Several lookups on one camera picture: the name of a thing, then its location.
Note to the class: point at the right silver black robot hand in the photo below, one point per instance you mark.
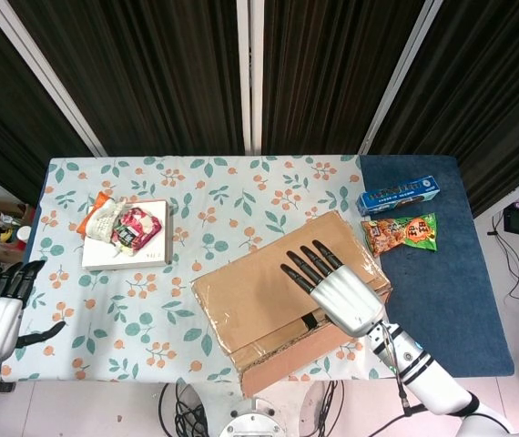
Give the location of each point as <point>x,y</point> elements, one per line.
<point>346,300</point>

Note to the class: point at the brown cardboard shipping box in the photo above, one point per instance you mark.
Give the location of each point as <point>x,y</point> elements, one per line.
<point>250,291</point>

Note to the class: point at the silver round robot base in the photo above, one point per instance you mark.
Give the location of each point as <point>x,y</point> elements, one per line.
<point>252,423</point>

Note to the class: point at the blue cookie box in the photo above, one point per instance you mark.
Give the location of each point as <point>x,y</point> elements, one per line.
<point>396,196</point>

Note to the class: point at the flat white carton box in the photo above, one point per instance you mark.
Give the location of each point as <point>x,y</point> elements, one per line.
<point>150,259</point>

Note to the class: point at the green orange snack bag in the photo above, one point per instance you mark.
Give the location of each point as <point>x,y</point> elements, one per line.
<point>400,234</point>

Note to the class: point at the dark blue table mat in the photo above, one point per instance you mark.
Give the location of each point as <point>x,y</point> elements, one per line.
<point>446,296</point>

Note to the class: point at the white beige snack bag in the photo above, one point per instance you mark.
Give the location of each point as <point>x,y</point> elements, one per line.
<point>102,223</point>

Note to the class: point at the floral fruit print tablecloth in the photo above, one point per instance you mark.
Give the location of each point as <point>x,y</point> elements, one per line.
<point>150,309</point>

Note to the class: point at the black spouted drink pouch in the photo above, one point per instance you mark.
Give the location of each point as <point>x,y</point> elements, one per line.
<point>125,236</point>

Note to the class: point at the orange snack packet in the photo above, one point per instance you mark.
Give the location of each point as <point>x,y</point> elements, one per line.
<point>100,199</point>

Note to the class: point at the red pink snack bag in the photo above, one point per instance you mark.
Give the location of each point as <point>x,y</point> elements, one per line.
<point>143,225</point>

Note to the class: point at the dark pleated curtain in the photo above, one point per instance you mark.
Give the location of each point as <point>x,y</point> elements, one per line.
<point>159,68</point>

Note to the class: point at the white slanted frame post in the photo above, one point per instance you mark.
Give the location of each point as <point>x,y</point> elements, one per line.
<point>45,73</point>
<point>400,77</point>

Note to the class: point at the white upright frame post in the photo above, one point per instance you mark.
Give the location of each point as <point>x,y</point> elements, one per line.
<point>250,73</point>

